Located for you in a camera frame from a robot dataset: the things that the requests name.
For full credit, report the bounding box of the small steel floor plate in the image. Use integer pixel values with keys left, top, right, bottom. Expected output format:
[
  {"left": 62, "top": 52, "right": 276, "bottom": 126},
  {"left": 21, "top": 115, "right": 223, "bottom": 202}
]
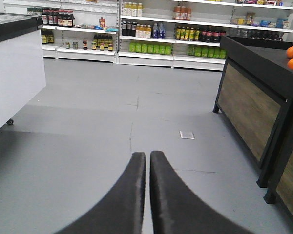
[{"left": 179, "top": 131, "right": 195, "bottom": 139}]

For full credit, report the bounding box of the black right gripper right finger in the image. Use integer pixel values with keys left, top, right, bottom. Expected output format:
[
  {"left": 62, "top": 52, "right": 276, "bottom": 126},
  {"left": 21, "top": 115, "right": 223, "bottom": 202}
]
[{"left": 149, "top": 151, "right": 250, "bottom": 234}]

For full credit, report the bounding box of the black wooden display stand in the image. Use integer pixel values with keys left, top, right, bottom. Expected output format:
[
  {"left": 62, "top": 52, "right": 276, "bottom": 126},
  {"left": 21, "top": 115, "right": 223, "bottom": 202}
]
[{"left": 213, "top": 36, "right": 293, "bottom": 221}]

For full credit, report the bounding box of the far white chest freezer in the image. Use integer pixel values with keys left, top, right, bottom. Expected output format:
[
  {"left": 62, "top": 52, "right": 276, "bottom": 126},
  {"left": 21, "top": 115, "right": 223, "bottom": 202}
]
[{"left": 0, "top": 12, "right": 46, "bottom": 128}]

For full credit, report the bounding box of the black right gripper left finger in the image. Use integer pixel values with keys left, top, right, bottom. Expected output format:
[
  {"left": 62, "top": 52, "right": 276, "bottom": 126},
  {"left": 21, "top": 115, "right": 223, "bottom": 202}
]
[{"left": 57, "top": 152, "right": 146, "bottom": 234}]

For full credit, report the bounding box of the white store shelving unit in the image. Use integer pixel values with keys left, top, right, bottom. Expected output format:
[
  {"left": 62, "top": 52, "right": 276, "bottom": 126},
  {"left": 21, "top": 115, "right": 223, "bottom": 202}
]
[{"left": 3, "top": 0, "right": 293, "bottom": 71}]

